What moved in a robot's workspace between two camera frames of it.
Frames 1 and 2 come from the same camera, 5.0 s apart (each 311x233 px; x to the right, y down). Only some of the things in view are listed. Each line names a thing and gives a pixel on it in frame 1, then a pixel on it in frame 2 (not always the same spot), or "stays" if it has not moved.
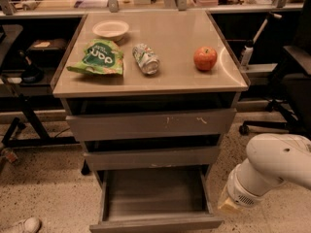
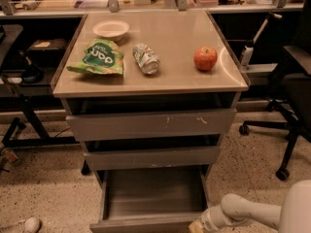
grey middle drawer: [152, 158] stays
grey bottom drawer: [156, 200] stays
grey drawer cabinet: [149, 92] stays
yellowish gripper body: [240, 191] to [207, 217]
